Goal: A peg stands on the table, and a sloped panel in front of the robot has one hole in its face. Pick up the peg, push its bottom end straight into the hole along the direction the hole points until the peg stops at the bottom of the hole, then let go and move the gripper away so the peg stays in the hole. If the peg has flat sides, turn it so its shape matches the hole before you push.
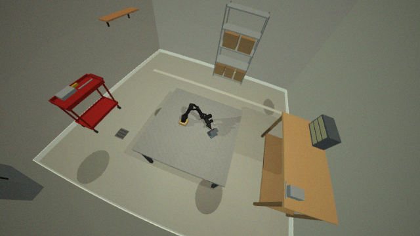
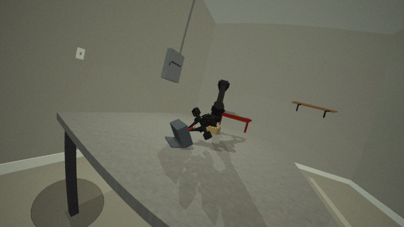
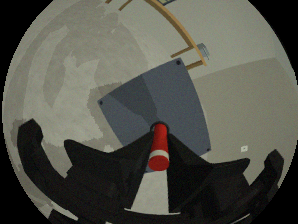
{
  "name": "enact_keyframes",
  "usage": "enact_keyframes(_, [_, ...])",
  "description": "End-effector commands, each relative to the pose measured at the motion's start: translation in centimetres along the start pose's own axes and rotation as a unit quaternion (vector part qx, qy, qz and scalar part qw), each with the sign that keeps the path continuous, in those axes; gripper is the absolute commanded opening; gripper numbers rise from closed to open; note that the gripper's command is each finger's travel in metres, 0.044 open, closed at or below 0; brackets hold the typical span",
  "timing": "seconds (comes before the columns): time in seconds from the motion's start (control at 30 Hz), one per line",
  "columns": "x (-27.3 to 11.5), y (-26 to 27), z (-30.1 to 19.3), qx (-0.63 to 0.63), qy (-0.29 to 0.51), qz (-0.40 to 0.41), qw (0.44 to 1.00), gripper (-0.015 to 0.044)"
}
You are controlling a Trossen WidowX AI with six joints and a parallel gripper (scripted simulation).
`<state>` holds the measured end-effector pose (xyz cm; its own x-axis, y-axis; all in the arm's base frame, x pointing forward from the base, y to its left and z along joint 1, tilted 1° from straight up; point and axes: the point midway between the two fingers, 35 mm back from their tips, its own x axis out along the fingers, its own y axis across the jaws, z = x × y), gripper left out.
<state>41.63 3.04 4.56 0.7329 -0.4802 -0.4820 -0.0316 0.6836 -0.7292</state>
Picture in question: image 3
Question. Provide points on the red peg with grey band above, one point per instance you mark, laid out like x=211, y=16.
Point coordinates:
x=159, y=159

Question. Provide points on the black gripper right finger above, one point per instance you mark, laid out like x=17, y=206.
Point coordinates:
x=188, y=173

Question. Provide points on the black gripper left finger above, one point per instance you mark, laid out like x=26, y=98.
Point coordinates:
x=124, y=167

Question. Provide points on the grey sloped panel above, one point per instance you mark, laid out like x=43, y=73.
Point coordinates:
x=164, y=95

